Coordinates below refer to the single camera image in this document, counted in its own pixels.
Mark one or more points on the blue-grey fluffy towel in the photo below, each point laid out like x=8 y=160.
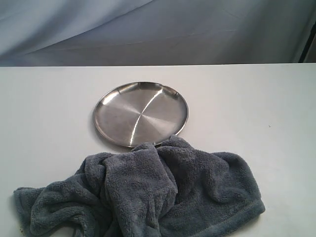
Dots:
x=173 y=190

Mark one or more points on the round stainless steel plate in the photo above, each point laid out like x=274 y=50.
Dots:
x=140 y=112

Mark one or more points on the blue-grey backdrop curtain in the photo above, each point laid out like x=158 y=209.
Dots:
x=153 y=32

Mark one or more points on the black tripod stand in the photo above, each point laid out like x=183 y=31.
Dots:
x=308 y=44

